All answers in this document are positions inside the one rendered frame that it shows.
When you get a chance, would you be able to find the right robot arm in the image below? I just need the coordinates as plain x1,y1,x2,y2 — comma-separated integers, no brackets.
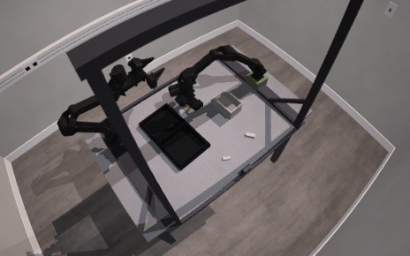
168,45,266,107

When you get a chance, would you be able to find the black metal overhead frame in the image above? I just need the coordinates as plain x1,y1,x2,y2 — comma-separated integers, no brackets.
66,0,364,225

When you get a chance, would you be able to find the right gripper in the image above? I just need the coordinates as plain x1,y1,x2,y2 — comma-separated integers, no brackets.
182,90,203,111

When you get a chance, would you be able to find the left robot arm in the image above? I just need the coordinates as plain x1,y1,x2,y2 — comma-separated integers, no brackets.
57,59,144,147

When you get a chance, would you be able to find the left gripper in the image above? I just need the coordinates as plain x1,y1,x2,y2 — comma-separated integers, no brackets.
127,57,164,89

